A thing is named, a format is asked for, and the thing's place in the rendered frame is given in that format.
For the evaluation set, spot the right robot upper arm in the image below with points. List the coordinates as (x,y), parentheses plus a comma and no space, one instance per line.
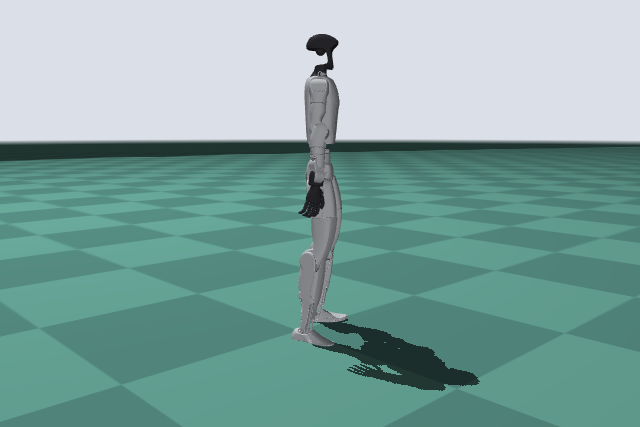
(318,90)

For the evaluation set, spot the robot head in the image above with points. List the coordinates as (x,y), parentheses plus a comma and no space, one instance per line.
(322,43)

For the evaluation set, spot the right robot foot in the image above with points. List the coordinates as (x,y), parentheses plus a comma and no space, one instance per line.
(312,337)

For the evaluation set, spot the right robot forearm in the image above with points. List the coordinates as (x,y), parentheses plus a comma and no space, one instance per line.
(317,147)

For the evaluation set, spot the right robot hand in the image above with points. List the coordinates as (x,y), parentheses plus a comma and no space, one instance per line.
(314,198)

